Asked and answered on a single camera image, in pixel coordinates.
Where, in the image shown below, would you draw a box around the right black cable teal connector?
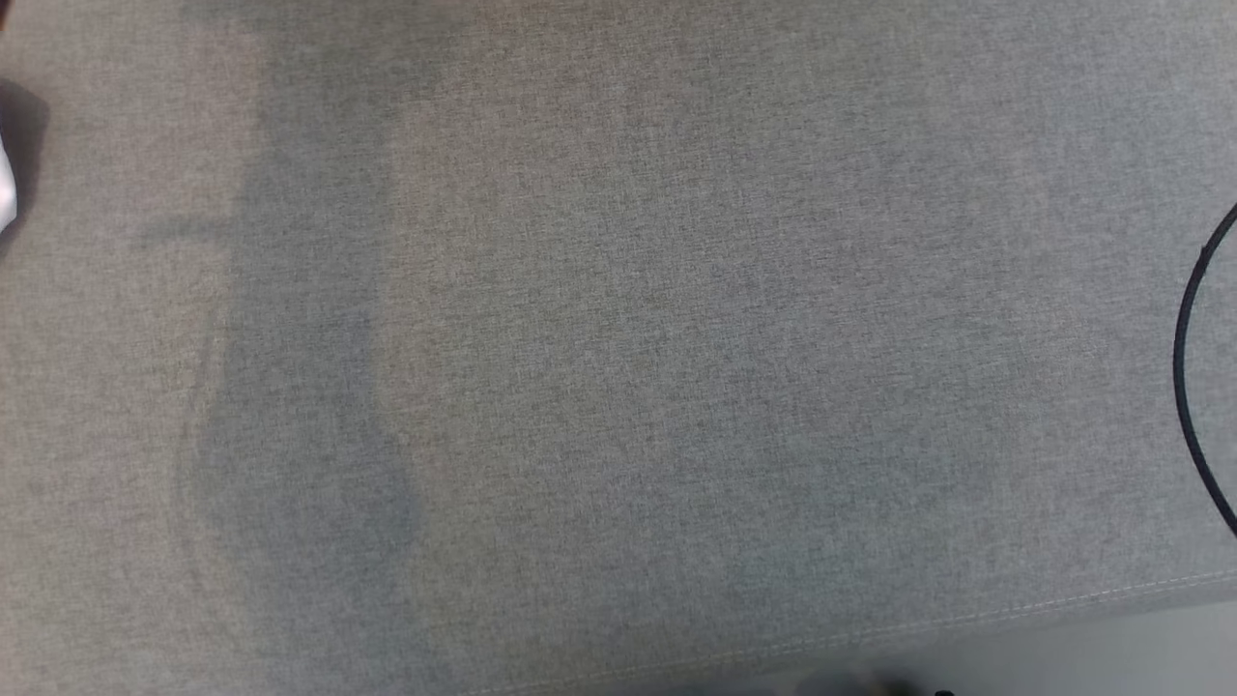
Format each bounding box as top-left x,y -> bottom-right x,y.
1172,203 -> 1237,537

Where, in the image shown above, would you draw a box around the red white Bulls shorts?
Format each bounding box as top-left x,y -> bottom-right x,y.
0,0 -> 19,235

